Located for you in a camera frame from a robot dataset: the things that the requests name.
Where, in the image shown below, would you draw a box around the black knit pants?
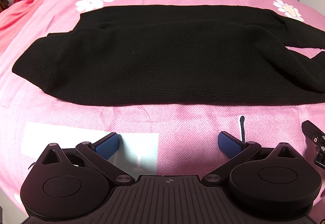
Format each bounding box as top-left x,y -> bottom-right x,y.
12,5 -> 324,106

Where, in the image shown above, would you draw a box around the pink daisy bedsheet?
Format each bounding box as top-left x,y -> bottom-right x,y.
1,0 -> 324,217

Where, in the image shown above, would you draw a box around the white paper label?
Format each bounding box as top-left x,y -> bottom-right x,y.
108,133 -> 159,179

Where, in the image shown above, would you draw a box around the dark blue drawstring cord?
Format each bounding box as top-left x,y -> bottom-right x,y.
238,115 -> 246,143

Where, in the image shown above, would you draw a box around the red blanket at bedside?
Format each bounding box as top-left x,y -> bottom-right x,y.
0,0 -> 44,55

